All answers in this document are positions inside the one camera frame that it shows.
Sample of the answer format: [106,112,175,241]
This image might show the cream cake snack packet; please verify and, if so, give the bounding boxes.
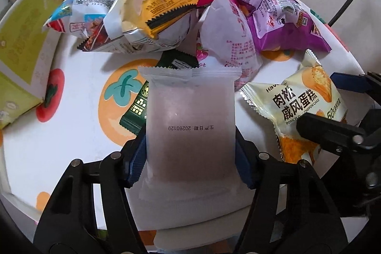
[240,50,349,164]

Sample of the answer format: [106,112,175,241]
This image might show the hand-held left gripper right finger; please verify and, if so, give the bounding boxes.
[235,129,349,254]

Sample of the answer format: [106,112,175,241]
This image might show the frosted white snack packet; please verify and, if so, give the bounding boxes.
[137,66,243,250]

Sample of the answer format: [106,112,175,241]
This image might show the dark green snack packet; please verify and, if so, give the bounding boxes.
[119,52,199,135]

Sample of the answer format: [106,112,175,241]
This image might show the white and pink snack packet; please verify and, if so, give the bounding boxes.
[195,0,263,92]

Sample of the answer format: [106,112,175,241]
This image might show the yellow and silver chip bag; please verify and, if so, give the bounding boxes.
[104,0,215,52]

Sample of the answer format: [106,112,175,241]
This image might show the green yellow snack bag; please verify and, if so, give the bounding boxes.
[0,0,75,129]

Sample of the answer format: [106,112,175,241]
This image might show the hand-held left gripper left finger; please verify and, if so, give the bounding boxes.
[33,133,148,254]

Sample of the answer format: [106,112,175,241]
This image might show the purple snack packet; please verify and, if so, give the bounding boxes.
[229,0,331,56]

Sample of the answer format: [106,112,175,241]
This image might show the blue and white snack packet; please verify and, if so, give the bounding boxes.
[45,0,125,52]

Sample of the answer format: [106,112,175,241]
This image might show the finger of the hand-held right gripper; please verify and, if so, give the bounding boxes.
[296,110,366,154]
[330,71,381,94]

